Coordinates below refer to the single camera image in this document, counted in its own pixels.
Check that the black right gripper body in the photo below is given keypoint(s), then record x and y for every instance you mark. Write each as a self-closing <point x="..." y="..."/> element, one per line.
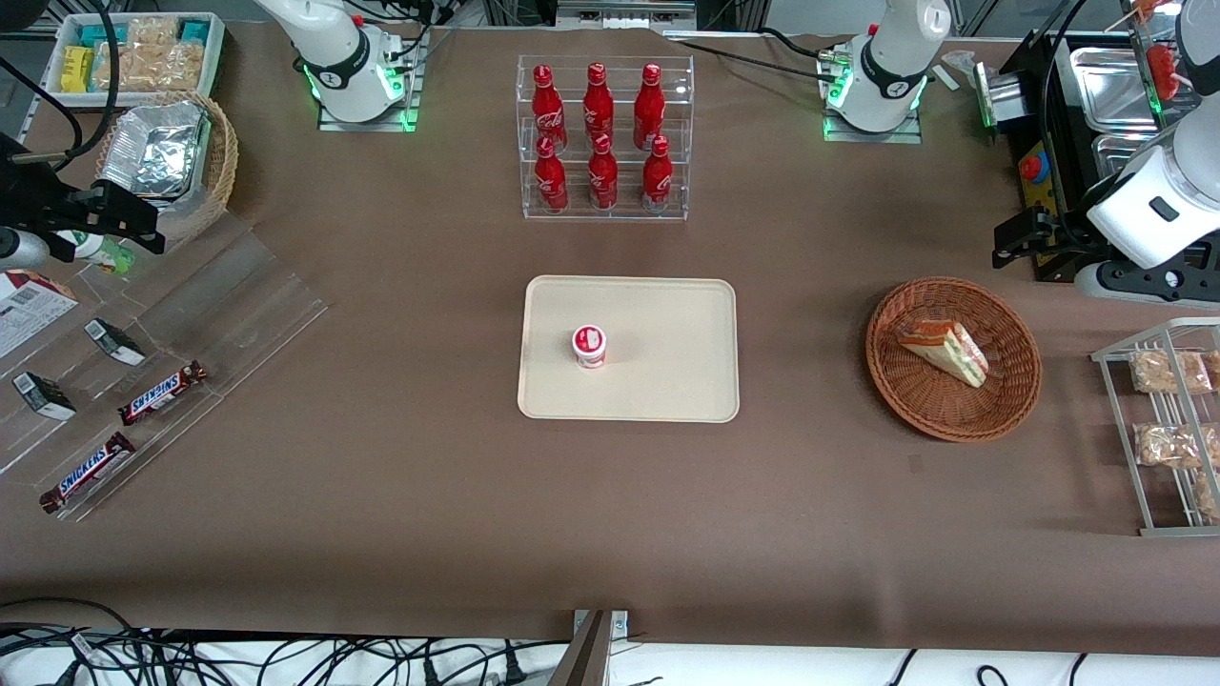
<point x="36" y="202"/>

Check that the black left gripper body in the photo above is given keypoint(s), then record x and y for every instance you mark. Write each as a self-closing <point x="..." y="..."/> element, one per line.
<point x="1061" y="232"/>

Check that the triangle sandwich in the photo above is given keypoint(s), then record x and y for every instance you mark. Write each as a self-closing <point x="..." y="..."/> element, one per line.
<point x="944" y="348"/>

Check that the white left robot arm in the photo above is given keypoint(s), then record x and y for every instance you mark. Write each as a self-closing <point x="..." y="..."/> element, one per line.
<point x="886" y="67"/>

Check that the tan wicker basket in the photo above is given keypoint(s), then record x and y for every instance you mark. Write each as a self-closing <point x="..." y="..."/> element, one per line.
<point x="224" y="157"/>

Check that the brown round wicker basket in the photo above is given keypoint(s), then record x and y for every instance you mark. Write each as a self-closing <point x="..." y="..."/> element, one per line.
<point x="915" y="400"/>

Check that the beige plastic tray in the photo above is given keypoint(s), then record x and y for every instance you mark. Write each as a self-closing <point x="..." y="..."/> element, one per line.
<point x="667" y="362"/>

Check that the green white small bottle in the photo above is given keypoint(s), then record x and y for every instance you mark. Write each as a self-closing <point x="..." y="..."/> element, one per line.
<point x="105" y="255"/>

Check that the red emergency stop button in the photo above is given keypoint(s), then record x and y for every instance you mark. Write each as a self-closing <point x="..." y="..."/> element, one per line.
<point x="1033" y="168"/>

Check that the silver foil pack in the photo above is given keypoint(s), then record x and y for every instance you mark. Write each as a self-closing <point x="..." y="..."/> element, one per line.
<point x="157" y="148"/>

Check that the small black white box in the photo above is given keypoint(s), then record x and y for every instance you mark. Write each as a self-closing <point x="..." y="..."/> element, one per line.
<point x="114" y="341"/>
<point x="43" y="395"/>

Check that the red white printed box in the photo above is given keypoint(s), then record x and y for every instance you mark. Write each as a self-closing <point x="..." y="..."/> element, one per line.
<point x="29" y="310"/>

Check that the steel warmer pan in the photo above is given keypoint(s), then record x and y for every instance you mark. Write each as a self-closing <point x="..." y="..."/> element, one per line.
<point x="1120" y="152"/>
<point x="1110" y="86"/>

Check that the clear acrylic stepped shelf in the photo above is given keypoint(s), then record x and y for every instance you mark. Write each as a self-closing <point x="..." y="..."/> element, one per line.
<point x="248" y="305"/>

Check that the silver metal block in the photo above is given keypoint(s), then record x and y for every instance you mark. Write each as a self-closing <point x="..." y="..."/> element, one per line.
<point x="999" y="98"/>

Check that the black food warmer appliance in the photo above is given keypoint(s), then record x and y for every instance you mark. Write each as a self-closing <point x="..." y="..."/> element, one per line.
<point x="1034" y="95"/>

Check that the yellow snack pack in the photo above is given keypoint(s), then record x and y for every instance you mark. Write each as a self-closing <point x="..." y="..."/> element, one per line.
<point x="76" y="69"/>

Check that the clear bag of crackers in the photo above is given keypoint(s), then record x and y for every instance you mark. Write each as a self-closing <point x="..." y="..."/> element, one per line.
<point x="157" y="67"/>
<point x="152" y="31"/>

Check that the Snickers chocolate bar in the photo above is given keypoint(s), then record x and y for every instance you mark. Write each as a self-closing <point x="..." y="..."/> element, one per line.
<point x="162" y="393"/>
<point x="88" y="472"/>

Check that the clear bag of granola snack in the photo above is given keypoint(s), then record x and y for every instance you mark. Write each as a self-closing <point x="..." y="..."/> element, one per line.
<point x="1168" y="445"/>
<point x="1209" y="495"/>
<point x="1168" y="372"/>

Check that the white plastic bin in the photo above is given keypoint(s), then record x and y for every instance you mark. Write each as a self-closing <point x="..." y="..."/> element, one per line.
<point x="214" y="57"/>

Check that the teal snack pack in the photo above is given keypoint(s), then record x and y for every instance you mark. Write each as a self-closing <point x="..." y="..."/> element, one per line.
<point x="95" y="35"/>
<point x="194" y="30"/>

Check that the red food on skewer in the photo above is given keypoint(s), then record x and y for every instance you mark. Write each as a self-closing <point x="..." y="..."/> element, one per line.
<point x="1161" y="69"/>

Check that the clear acrylic bottle rack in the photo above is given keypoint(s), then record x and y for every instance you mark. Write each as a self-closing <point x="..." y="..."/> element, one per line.
<point x="686" y="133"/>

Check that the red cola bottle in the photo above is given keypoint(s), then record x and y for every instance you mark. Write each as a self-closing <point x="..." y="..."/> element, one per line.
<point x="602" y="179"/>
<point x="657" y="181"/>
<point x="649" y="107"/>
<point x="551" y="181"/>
<point x="548" y="110"/>
<point x="598" y="105"/>

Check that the red white yogurt cup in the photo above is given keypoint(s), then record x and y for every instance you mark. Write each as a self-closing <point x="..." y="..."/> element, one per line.
<point x="589" y="345"/>

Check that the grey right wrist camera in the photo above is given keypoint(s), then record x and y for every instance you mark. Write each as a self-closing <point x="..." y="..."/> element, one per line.
<point x="19" y="250"/>

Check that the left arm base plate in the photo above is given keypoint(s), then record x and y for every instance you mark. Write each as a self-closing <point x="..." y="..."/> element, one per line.
<point x="872" y="133"/>

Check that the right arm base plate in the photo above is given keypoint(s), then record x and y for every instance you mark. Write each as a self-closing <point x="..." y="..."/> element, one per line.
<point x="405" y="95"/>

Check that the metal table bracket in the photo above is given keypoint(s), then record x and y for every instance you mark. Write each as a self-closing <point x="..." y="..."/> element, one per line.
<point x="593" y="653"/>

